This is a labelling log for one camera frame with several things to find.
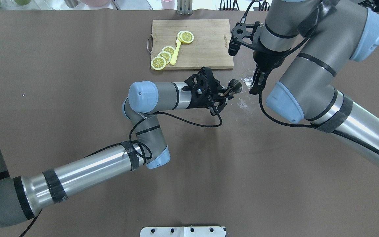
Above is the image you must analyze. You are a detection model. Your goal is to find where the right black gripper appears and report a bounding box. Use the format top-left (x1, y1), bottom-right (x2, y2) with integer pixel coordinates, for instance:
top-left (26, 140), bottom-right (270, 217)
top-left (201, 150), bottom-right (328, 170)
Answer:
top-left (249, 50), bottom-right (289, 96)

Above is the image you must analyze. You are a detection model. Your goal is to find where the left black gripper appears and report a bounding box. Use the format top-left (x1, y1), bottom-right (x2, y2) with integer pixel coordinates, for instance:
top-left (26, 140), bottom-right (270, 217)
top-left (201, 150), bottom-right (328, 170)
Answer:
top-left (184, 66), bottom-right (233, 117)

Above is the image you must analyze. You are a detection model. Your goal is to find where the pink plastic cup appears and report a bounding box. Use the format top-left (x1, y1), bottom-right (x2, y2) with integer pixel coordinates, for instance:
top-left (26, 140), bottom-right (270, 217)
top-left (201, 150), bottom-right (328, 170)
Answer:
top-left (161, 0), bottom-right (176, 10)

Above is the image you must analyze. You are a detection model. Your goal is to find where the clear glass measuring cup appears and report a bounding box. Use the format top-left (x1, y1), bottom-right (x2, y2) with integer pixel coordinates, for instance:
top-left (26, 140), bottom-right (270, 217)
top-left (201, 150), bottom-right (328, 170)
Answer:
top-left (240, 67), bottom-right (256, 88)

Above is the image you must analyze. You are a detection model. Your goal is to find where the wooden cutting board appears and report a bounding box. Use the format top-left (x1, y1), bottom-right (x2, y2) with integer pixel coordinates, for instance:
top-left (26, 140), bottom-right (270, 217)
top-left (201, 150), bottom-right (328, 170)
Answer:
top-left (151, 19), bottom-right (234, 70)

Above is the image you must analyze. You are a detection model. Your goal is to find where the aluminium frame post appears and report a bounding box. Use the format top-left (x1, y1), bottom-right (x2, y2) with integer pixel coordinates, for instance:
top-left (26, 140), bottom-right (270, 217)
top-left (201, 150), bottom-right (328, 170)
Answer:
top-left (177, 0), bottom-right (193, 15)

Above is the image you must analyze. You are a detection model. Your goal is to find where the lemon slice near handle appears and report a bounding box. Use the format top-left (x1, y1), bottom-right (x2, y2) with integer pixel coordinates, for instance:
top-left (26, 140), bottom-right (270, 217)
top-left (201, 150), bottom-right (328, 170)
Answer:
top-left (150, 56), bottom-right (167, 70)

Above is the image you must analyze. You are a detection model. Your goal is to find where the steel cocktail shaker cup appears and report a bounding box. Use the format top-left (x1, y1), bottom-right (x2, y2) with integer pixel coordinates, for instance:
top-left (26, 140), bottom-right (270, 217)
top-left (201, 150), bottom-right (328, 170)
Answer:
top-left (227, 79), bottom-right (242, 95)

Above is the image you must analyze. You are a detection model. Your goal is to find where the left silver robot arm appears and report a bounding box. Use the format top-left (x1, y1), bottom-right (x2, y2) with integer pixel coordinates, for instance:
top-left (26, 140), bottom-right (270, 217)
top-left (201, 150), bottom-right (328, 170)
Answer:
top-left (0, 67), bottom-right (233, 228)

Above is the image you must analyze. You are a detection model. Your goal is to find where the middle lemon slice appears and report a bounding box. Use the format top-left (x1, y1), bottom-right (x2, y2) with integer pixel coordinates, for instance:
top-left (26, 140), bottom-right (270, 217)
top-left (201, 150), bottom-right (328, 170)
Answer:
top-left (158, 51), bottom-right (172, 64)

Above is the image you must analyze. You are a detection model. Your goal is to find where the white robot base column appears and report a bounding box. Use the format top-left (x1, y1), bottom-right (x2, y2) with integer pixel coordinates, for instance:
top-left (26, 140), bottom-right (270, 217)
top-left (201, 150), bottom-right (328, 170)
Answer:
top-left (140, 226), bottom-right (227, 237)

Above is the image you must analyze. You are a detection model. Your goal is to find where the lemon slice on spoon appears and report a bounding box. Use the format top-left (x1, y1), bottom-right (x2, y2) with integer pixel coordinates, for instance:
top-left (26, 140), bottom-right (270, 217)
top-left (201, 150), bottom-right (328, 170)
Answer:
top-left (177, 31), bottom-right (194, 44)

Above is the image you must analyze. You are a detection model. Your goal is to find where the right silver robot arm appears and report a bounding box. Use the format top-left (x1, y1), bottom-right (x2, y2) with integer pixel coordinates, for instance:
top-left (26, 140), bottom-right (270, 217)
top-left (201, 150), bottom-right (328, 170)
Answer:
top-left (256, 0), bottom-right (379, 168)

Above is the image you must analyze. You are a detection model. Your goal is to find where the yellow plastic spoon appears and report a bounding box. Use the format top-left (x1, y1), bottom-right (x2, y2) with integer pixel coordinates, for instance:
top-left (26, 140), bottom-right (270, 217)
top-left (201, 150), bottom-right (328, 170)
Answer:
top-left (170, 39), bottom-right (182, 66)

